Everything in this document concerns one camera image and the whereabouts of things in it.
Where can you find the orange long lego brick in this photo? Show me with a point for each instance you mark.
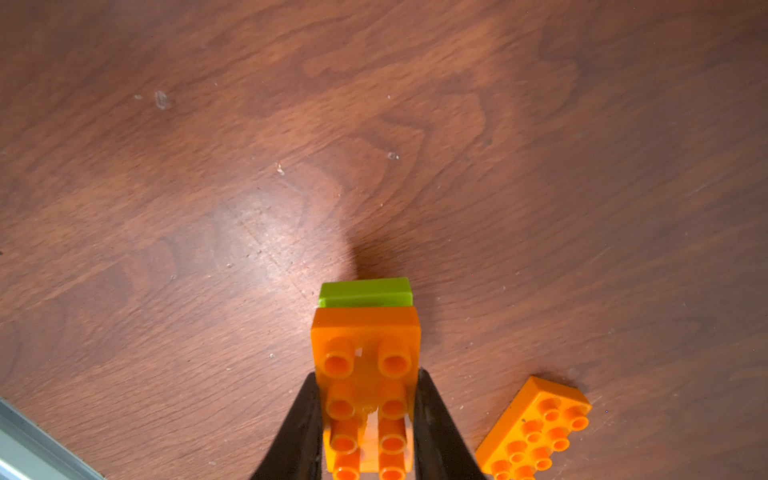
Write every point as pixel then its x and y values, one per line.
pixel 535 425
pixel 366 363

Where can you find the green long lego brick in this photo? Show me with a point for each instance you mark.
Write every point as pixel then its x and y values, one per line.
pixel 373 293

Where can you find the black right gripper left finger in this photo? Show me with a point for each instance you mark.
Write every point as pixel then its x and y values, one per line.
pixel 296 451

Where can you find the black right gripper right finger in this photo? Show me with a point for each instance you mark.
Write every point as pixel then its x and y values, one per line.
pixel 440 451

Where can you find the aluminium frame rail left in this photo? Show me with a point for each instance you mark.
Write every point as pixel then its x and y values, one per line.
pixel 28 452

